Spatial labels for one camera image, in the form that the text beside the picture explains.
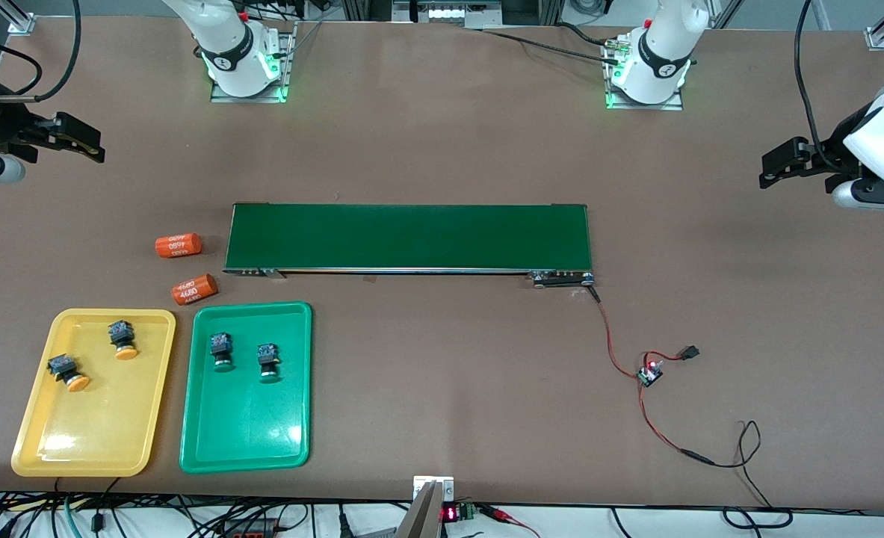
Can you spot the small controller circuit board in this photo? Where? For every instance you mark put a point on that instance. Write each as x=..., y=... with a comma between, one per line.
x=650, y=374

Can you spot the grey metal camera bracket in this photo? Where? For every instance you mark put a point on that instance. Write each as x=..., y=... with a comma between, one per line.
x=423, y=515

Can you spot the black power strip red switches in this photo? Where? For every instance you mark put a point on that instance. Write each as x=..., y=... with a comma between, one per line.
x=251, y=529

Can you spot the red black clip lead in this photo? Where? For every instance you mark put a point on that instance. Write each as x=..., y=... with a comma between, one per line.
x=505, y=515

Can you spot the green mushroom push button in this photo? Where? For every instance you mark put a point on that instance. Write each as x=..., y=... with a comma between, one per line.
x=267, y=361
x=222, y=351

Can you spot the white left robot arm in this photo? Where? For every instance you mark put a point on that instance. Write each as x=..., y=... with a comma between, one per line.
x=658, y=67

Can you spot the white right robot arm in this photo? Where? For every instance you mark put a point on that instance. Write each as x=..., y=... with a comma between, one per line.
x=225, y=52

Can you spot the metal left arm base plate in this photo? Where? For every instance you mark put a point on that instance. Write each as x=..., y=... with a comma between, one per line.
x=673, y=105

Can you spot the yellow mushroom push button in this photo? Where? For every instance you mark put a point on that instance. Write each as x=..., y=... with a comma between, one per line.
x=122, y=340
x=68, y=373

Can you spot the module with red digits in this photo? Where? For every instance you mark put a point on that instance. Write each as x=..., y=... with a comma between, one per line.
x=456, y=513

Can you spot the white light unit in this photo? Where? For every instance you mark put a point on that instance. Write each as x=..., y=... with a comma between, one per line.
x=445, y=13

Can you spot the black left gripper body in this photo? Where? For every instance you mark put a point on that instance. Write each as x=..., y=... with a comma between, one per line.
x=832, y=152

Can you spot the yellow plastic tray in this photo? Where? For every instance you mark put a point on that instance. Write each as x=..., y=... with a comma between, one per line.
x=90, y=426

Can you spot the red lead with black plug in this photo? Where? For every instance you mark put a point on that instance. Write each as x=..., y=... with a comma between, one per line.
x=690, y=352

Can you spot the green plastic tray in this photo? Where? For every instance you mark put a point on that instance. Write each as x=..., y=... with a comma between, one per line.
x=247, y=418

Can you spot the orange cylinder white 4680 print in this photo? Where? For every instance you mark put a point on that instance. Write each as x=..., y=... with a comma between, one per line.
x=193, y=290
x=178, y=245

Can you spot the green conveyor belt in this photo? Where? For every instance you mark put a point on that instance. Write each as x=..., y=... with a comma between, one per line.
x=412, y=235

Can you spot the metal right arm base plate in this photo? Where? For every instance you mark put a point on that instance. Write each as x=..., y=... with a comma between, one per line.
x=221, y=97

